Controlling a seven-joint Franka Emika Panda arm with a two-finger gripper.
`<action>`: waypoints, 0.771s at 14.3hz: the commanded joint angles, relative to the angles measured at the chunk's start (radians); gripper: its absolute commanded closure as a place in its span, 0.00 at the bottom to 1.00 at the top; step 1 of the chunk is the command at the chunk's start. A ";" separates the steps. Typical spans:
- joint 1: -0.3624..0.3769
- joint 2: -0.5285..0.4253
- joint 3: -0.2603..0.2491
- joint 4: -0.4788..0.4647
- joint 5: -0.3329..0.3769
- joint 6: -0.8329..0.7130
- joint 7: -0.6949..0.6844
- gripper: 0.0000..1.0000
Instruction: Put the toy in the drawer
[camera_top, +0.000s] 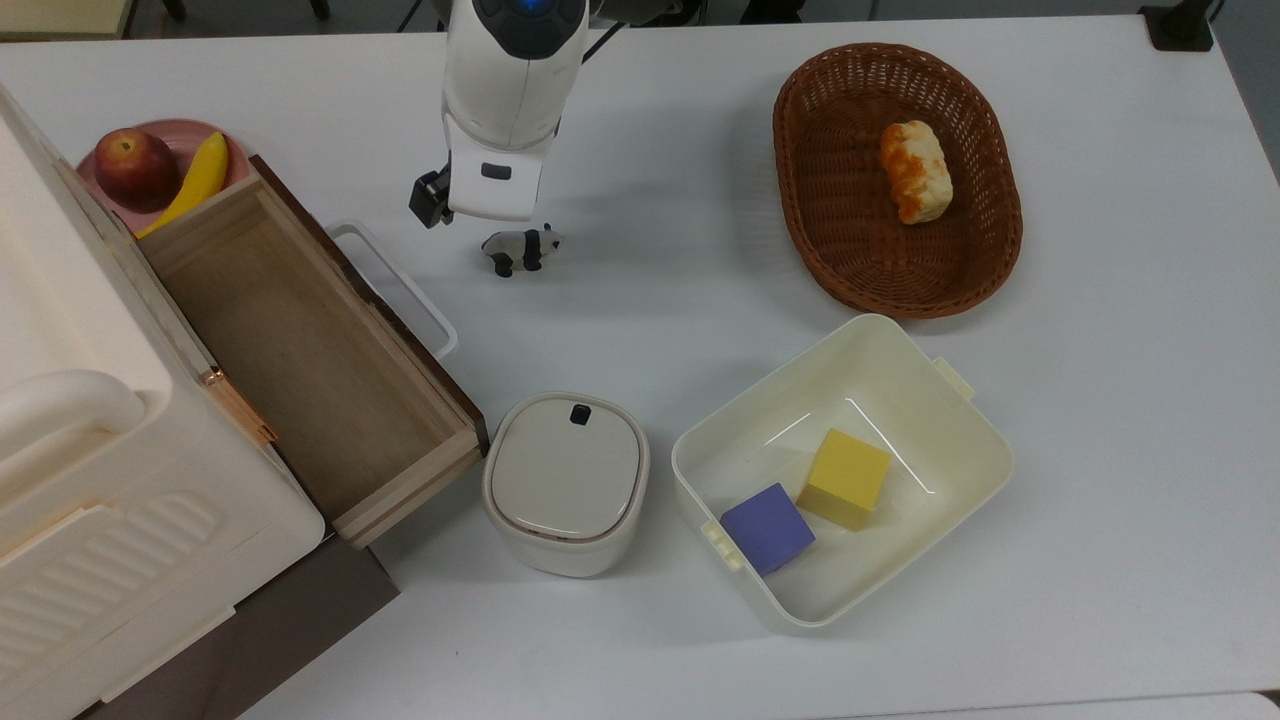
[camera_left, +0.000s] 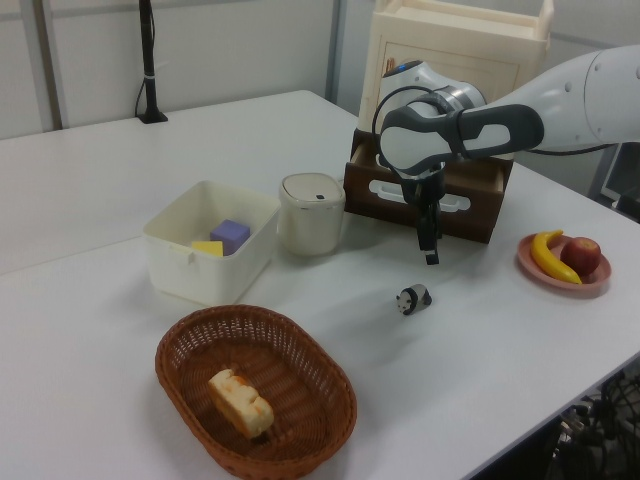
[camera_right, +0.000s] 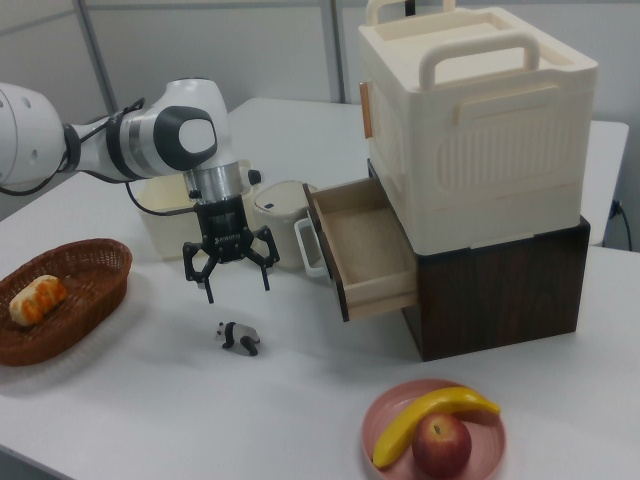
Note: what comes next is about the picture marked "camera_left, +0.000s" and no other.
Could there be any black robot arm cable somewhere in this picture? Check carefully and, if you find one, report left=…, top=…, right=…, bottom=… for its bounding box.
left=370, top=85, right=469, bottom=202

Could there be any small cream lidded trash can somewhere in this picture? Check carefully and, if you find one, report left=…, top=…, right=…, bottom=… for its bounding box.
left=277, top=172, right=347, bottom=257

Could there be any yellow toy banana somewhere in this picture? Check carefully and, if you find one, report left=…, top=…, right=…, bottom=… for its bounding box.
left=530, top=229, right=584, bottom=286

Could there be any toy bread loaf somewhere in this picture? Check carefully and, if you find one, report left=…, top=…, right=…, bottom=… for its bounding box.
left=207, top=368, right=276, bottom=440

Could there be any small panda toy figure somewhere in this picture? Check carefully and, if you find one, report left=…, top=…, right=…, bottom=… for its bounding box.
left=394, top=283, right=434, bottom=317

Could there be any tangle of black cables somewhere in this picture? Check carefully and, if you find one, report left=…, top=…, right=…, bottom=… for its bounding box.
left=549, top=369, right=640, bottom=480

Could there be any pink plate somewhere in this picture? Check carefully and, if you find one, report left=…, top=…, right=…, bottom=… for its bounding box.
left=516, top=232, right=613, bottom=300

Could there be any black camera stand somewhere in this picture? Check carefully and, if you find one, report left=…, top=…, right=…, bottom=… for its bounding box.
left=134, top=0, right=169, bottom=125

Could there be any red toy apple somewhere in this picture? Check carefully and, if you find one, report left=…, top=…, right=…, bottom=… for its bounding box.
left=559, top=236, right=602, bottom=276

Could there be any cream plastic open bin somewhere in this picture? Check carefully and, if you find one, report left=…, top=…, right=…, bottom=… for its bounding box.
left=142, top=180, right=282, bottom=306

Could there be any purple foam cube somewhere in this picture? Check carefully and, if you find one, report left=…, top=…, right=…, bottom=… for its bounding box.
left=209, top=218, right=251, bottom=256

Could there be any wooden drawer with white handle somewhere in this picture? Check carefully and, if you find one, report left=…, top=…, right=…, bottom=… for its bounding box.
left=342, top=130, right=512, bottom=245

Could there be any brown wicker basket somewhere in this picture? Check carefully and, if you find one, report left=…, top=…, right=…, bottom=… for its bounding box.
left=154, top=304, right=359, bottom=476

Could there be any cream wooden cabinet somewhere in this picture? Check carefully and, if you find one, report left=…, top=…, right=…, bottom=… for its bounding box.
left=358, top=0, right=555, bottom=161

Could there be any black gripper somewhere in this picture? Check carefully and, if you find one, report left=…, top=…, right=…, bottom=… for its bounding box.
left=403, top=167, right=447, bottom=266

